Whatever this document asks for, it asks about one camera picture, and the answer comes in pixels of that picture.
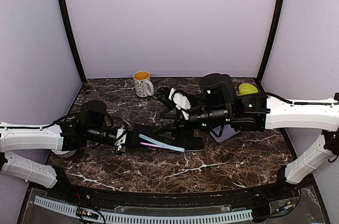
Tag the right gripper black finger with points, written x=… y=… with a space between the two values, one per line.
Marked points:
x=169 y=132
x=162 y=95

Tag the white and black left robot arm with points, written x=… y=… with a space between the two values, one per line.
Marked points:
x=64 y=136

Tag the white fluted bowl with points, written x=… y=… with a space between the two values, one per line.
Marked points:
x=64 y=154

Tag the green bowl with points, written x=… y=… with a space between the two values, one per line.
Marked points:
x=246 y=88

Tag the black frame post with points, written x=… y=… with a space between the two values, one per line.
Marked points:
x=270 y=40
x=71 y=40

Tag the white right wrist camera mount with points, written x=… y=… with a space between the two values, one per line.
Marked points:
x=181 y=102

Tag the silver phone with dark screen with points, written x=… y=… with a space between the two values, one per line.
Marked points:
x=193 y=144

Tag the black front rail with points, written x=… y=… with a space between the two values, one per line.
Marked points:
x=251 y=197

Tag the white patterned mug yellow inside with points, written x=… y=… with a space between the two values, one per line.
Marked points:
x=143 y=85

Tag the pink phone with dark screen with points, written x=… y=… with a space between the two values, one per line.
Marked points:
x=150 y=145

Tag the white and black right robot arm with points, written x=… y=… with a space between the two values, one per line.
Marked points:
x=219 y=105

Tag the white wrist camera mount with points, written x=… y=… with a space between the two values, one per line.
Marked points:
x=121 y=137
x=181 y=102

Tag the white slotted cable duct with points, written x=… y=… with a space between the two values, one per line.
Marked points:
x=87 y=215

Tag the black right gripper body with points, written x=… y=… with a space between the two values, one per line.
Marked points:
x=181 y=126

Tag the black frame post left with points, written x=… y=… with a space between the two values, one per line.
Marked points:
x=71 y=40

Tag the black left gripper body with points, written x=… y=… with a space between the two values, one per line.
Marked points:
x=121 y=149

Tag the black frame post right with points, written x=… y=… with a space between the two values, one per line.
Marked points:
x=270 y=40

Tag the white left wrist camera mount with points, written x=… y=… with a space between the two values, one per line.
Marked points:
x=121 y=137

